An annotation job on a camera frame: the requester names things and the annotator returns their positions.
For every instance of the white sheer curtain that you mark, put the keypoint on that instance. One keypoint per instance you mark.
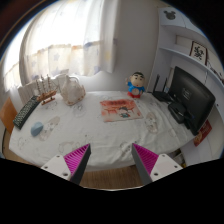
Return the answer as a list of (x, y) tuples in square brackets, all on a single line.
[(69, 36)]

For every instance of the light blue computer mouse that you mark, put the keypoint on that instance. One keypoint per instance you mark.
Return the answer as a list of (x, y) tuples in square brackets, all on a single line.
[(36, 128)]

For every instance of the wooden model sailing ship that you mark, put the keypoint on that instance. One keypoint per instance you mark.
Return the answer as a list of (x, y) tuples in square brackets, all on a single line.
[(46, 92)]

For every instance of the black keyboard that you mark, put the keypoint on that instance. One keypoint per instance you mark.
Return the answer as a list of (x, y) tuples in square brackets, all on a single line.
[(25, 112)]

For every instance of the orange wooden chair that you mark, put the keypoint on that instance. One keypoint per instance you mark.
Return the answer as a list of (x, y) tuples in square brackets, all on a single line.
[(8, 114)]

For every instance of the black wifi router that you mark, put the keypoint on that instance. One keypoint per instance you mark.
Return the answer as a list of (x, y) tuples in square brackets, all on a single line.
[(160, 95)]

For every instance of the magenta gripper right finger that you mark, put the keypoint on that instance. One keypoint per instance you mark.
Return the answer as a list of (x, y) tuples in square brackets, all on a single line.
[(152, 167)]

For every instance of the red cartoon mouse pad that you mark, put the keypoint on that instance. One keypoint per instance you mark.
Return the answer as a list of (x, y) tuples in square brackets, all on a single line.
[(119, 110)]

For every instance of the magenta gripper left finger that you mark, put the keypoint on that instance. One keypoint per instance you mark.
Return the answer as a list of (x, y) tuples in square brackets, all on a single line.
[(70, 167)]

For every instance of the white patterned tablecloth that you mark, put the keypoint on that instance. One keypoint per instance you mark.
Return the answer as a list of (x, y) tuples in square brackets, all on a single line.
[(66, 128)]

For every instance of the red paper packet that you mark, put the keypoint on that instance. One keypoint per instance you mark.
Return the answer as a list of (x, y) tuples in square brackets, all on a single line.
[(203, 132)]

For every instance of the black monitor stand base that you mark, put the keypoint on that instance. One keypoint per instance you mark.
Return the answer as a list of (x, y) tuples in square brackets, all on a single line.
[(179, 112)]

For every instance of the white wall shelf unit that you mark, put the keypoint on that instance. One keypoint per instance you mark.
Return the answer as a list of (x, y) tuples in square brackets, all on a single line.
[(175, 36)]

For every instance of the black computer monitor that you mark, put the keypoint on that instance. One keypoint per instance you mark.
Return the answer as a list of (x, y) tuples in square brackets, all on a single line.
[(194, 96)]

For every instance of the framed calligraphy picture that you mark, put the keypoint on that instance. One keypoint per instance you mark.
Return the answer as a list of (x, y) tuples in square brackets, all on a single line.
[(199, 52)]

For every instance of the cartoon boy figurine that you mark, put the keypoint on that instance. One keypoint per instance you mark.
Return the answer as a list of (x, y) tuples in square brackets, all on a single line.
[(135, 85)]

